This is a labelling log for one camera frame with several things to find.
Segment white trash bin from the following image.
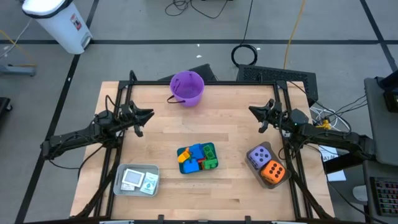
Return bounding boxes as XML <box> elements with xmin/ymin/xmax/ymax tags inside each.
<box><xmin>21</xmin><ymin>0</ymin><xmax>93</xmax><ymax>55</ymax></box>

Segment black coiled hanging cable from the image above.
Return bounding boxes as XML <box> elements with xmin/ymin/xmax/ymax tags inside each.
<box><xmin>231</xmin><ymin>0</ymin><xmax>259</xmax><ymax>68</ymax></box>

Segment white floor cable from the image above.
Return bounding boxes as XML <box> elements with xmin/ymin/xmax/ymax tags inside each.
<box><xmin>310</xmin><ymin>106</ymin><xmax>349</xmax><ymax>133</ymax></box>

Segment black caster foot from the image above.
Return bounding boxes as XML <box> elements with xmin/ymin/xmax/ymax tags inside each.
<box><xmin>0</xmin><ymin>96</ymin><xmax>13</xmax><ymax>113</ymax></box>

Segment grey desk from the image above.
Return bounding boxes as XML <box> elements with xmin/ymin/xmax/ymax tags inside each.
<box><xmin>364</xmin><ymin>77</ymin><xmax>398</xmax><ymax>166</ymax></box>
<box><xmin>362</xmin><ymin>160</ymin><xmax>398</xmax><ymax>224</ymax></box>

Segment yellow cable plug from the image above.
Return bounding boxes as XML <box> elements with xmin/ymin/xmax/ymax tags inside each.
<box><xmin>316</xmin><ymin>119</ymin><xmax>332</xmax><ymax>131</ymax></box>

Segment black desk leg bar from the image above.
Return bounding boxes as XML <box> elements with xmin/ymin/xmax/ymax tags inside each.
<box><xmin>323</xmin><ymin>146</ymin><xmax>377</xmax><ymax>174</ymax></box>

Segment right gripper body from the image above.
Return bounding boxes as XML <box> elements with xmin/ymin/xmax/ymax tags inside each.
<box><xmin>267</xmin><ymin>98</ymin><xmax>295</xmax><ymax>132</ymax></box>

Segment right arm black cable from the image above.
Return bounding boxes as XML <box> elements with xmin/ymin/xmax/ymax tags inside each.
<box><xmin>278</xmin><ymin>80</ymin><xmax>354</xmax><ymax>156</ymax></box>

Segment black tangled floor cable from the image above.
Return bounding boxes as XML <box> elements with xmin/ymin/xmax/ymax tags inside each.
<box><xmin>164</xmin><ymin>0</ymin><xmax>231</xmax><ymax>19</ymax></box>

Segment white paper sheet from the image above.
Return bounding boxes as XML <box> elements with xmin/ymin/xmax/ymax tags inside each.
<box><xmin>318</xmin><ymin>144</ymin><xmax>347</xmax><ymax>182</ymax></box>

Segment purple plastic bucket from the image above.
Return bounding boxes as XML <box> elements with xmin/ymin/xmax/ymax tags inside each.
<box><xmin>167</xmin><ymin>70</ymin><xmax>205</xmax><ymax>108</ymax></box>

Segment black desk device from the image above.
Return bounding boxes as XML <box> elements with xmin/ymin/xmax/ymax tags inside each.
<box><xmin>374</xmin><ymin>70</ymin><xmax>398</xmax><ymax>113</ymax></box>

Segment grey oval mouse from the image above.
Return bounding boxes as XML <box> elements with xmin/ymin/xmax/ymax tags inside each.
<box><xmin>352</xmin><ymin>184</ymin><xmax>369</xmax><ymax>203</ymax></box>

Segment green toy block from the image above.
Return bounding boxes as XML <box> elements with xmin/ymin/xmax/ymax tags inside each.
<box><xmin>201</xmin><ymin>158</ymin><xmax>218</xmax><ymax>170</ymax></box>
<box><xmin>202</xmin><ymin>144</ymin><xmax>216</xmax><ymax>159</ymax></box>

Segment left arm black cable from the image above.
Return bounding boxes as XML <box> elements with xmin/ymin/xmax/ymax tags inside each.
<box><xmin>104</xmin><ymin>95</ymin><xmax>121</xmax><ymax>116</ymax></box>

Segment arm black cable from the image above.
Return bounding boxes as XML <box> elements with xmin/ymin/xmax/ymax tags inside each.
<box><xmin>104</xmin><ymin>95</ymin><xmax>121</xmax><ymax>116</ymax></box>
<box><xmin>278</xmin><ymin>80</ymin><xmax>354</xmax><ymax>156</ymax></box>

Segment yellow toy block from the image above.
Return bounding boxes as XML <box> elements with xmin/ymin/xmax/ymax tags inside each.
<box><xmin>177</xmin><ymin>151</ymin><xmax>191</xmax><ymax>164</ymax></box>

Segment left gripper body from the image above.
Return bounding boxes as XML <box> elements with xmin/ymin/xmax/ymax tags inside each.
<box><xmin>119</xmin><ymin>101</ymin><xmax>141</xmax><ymax>129</ymax></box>

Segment large blue toy block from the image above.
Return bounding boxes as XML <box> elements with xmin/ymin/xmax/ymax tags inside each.
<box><xmin>189</xmin><ymin>143</ymin><xmax>205</xmax><ymax>160</ymax></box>

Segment white playing card box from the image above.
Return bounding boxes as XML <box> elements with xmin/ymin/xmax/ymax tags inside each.
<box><xmin>121</xmin><ymin>168</ymin><xmax>146</xmax><ymax>188</ymax></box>

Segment yellow hanging cable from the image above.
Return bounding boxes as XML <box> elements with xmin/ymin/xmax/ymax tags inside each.
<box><xmin>283</xmin><ymin>0</ymin><xmax>307</xmax><ymax>70</ymax></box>

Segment teal plastic bin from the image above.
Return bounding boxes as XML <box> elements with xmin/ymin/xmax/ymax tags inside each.
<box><xmin>176</xmin><ymin>142</ymin><xmax>220</xmax><ymax>175</ymax></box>

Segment orange foam die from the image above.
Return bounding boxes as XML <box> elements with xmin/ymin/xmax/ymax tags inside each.
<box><xmin>260</xmin><ymin>160</ymin><xmax>286</xmax><ymax>185</ymax></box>

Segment purple foam die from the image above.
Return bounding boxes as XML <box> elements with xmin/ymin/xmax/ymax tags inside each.
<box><xmin>248</xmin><ymin>146</ymin><xmax>272</xmax><ymax>170</ymax></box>

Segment smoky transparent plastic bin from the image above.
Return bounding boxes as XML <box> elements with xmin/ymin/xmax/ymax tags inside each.
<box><xmin>245</xmin><ymin>141</ymin><xmax>292</xmax><ymax>190</ymax></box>

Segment thin black desk cable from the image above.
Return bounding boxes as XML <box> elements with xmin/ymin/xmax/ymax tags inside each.
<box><xmin>329</xmin><ymin>95</ymin><xmax>368</xmax><ymax>116</ymax></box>

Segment keyboard with coloured keys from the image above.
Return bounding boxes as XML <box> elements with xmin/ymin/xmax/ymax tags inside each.
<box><xmin>369</xmin><ymin>176</ymin><xmax>398</xmax><ymax>218</ymax></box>

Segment light grey plastic bin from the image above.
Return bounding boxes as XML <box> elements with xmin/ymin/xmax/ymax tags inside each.
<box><xmin>113</xmin><ymin>164</ymin><xmax>161</xmax><ymax>198</ymax></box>

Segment grey stand base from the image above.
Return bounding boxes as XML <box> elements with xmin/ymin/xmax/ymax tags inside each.
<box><xmin>0</xmin><ymin>63</ymin><xmax>37</xmax><ymax>77</ymax></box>

